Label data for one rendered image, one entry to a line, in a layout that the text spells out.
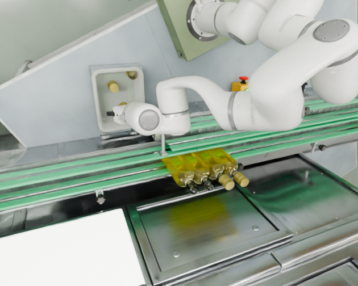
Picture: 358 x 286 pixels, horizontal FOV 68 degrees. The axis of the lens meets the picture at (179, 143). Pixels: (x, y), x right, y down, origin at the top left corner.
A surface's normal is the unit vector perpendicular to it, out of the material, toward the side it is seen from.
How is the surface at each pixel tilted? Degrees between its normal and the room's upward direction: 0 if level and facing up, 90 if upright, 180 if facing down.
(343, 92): 33
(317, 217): 90
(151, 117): 14
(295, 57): 73
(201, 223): 90
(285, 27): 78
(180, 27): 4
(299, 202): 91
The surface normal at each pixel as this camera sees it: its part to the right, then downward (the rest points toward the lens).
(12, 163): 0.01, -0.89
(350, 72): 0.36, 0.65
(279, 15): -0.61, -0.10
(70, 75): 0.38, 0.43
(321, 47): -0.43, -0.34
